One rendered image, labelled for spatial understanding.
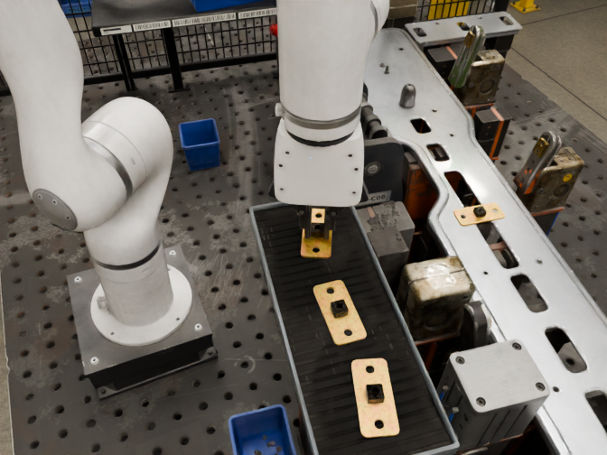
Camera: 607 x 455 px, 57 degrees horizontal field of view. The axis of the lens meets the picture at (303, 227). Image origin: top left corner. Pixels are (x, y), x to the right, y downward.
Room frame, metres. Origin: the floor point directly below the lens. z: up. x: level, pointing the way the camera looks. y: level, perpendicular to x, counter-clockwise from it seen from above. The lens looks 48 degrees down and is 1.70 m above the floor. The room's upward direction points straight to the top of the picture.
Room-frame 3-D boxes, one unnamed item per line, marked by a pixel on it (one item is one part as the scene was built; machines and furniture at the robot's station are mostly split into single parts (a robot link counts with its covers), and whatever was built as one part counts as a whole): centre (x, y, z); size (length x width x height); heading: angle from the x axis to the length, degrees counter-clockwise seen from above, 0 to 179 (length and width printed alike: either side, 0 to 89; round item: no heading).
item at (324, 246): (0.48, -0.02, 1.17); 0.08 x 0.04 x 0.01; 176
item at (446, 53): (1.24, -0.35, 0.84); 0.11 x 0.10 x 0.28; 104
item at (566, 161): (0.77, -0.46, 0.87); 0.12 x 0.09 x 0.35; 104
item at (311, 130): (0.48, -0.02, 1.36); 0.09 x 0.08 x 0.03; 86
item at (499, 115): (0.98, -0.40, 0.84); 0.11 x 0.08 x 0.29; 104
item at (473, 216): (0.67, -0.31, 1.01); 0.08 x 0.04 x 0.01; 104
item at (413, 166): (0.85, -0.26, 0.84); 0.12 x 0.05 x 0.29; 104
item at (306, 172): (0.48, -0.02, 1.29); 0.10 x 0.07 x 0.11; 86
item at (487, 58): (1.12, -0.40, 0.87); 0.12 x 0.09 x 0.35; 104
